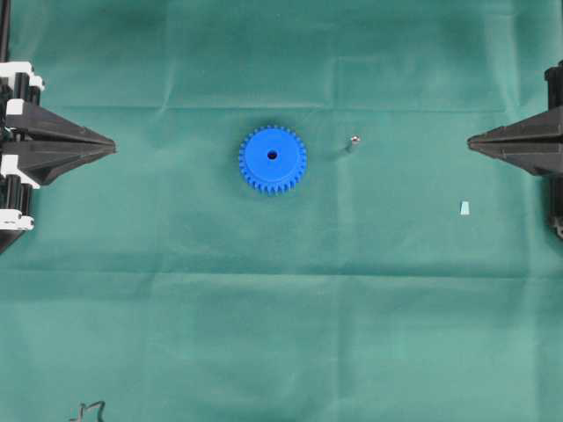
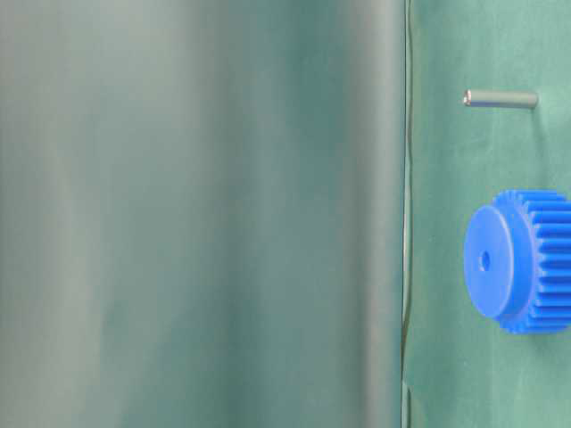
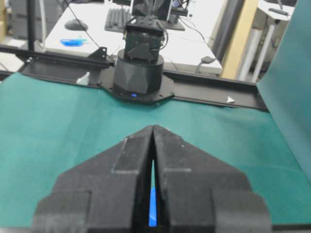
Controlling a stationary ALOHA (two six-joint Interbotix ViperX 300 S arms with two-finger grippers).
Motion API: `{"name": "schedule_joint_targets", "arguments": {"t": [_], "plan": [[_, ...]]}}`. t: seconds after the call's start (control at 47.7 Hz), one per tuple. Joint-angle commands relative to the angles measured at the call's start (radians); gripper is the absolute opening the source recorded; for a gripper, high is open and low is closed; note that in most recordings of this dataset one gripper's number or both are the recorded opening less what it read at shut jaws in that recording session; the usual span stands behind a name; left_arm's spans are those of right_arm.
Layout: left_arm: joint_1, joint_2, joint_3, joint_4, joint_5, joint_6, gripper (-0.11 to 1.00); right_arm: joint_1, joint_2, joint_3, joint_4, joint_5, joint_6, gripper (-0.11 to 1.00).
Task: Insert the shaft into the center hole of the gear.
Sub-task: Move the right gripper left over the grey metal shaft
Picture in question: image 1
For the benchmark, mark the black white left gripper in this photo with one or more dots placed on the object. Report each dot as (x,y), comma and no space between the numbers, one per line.
(27,167)

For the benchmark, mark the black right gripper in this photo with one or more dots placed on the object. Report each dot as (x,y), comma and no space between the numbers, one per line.
(513,144)

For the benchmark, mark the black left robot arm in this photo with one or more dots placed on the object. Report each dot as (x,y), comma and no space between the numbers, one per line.
(4,31)

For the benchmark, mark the blue plastic gear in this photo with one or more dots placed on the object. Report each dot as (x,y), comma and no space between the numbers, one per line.
(272,159)

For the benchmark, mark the small pale tape piece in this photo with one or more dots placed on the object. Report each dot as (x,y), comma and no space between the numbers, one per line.
(465,208)

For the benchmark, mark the green table cloth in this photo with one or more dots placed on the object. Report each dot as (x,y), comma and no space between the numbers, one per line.
(158,282)

